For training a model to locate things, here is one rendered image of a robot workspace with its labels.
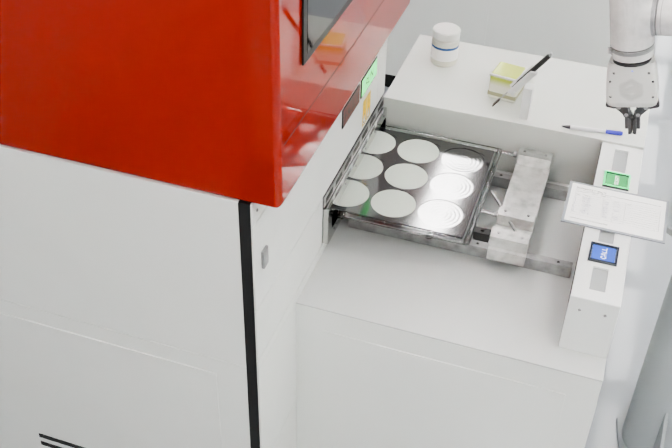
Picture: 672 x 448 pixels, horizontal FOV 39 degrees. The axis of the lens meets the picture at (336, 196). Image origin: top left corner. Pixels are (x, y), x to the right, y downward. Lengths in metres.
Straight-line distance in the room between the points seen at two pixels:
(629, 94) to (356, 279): 0.68
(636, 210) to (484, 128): 0.45
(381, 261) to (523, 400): 0.42
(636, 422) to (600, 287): 0.97
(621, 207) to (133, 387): 1.09
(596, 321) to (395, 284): 0.42
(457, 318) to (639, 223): 0.43
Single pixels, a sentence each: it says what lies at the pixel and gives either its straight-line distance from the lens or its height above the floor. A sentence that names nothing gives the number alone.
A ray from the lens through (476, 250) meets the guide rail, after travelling 2.10.
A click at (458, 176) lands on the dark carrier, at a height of 0.90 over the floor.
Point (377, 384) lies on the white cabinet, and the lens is 2.06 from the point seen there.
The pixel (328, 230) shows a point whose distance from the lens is 2.04.
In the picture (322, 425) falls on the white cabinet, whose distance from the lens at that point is 2.22.
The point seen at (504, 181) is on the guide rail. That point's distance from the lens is 2.31.
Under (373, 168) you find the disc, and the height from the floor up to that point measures 0.90.
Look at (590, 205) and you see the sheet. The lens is 2.07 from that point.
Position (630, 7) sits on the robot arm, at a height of 1.39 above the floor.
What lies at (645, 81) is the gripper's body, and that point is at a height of 1.23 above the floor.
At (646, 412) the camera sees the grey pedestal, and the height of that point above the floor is 0.19.
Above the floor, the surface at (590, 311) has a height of 0.93.
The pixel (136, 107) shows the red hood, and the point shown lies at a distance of 1.56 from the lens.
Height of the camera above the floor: 2.19
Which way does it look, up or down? 37 degrees down
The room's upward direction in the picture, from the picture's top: 2 degrees clockwise
